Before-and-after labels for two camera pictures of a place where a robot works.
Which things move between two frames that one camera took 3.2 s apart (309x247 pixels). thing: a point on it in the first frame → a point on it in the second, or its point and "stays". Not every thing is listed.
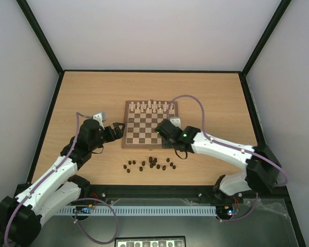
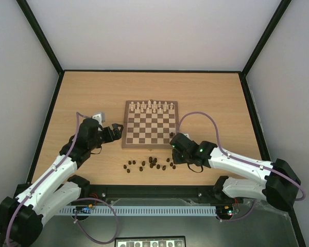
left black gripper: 119,133 stays
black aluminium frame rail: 274,194 stays
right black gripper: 164,129 → 176,157
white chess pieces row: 151,107 stays
